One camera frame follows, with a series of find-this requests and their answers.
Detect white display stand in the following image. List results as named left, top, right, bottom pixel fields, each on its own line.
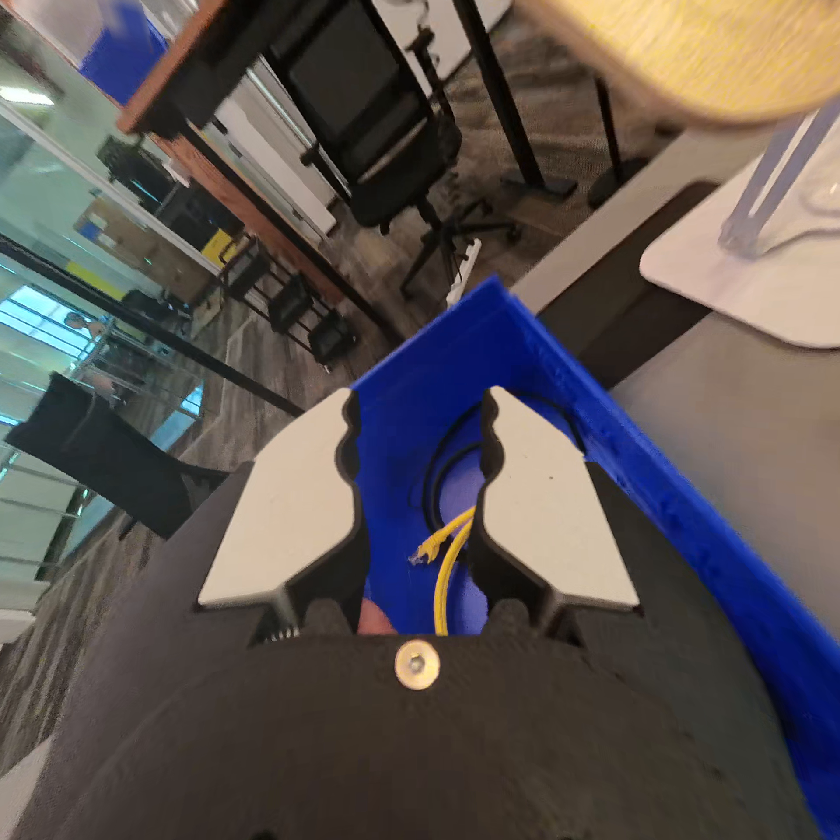
left=518, top=0, right=840, bottom=349

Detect black office chair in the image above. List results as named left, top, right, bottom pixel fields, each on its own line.
left=7, top=373, right=231, bottom=539

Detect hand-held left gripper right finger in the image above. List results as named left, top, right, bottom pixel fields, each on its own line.
left=467, top=386, right=642, bottom=634

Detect blue plastic bin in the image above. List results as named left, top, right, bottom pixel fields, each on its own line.
left=351, top=276, right=840, bottom=840

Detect black mesh swivel chair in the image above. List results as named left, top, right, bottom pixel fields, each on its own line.
left=272, top=0, right=522, bottom=299

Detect black table leg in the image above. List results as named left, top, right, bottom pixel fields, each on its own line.
left=453, top=0, right=578, bottom=201

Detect black thin cable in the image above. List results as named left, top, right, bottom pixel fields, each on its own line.
left=420, top=392, right=588, bottom=526

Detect white power strip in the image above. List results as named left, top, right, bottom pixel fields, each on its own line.
left=446, top=239, right=483, bottom=306

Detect brown edged desk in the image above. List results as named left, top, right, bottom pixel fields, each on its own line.
left=118, top=0, right=408, bottom=342

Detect black pole stand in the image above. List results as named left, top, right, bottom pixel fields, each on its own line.
left=587, top=79, right=651, bottom=211

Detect yellow network cable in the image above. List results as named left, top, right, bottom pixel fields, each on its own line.
left=410, top=505, right=476, bottom=636

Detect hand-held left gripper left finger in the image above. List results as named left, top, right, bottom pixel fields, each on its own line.
left=197, top=387, right=371, bottom=634

